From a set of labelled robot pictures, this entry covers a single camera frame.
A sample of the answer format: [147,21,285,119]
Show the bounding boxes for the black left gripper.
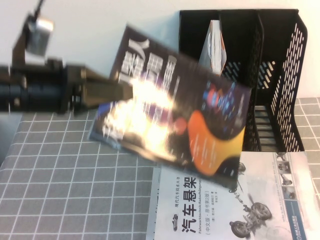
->
[25,58,133,116]

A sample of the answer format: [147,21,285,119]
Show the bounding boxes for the dark mobile robot book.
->
[88,23,252,190]

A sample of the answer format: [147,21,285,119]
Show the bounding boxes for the white book orange spine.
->
[198,19,228,76]

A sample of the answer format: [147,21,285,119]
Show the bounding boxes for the grey book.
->
[147,166,164,240]

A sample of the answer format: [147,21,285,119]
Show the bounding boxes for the white car suspension book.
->
[152,149,320,240]

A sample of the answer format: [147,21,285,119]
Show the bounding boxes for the black plastic book stand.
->
[178,9,311,153]

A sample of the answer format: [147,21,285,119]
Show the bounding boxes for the grey checked tablecloth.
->
[0,96,320,240]

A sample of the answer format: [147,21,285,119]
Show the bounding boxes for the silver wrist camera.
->
[25,14,55,56]

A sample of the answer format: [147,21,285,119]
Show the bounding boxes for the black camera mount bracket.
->
[11,15,48,69]

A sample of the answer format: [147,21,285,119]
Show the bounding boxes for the black camera cable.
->
[31,0,46,19]

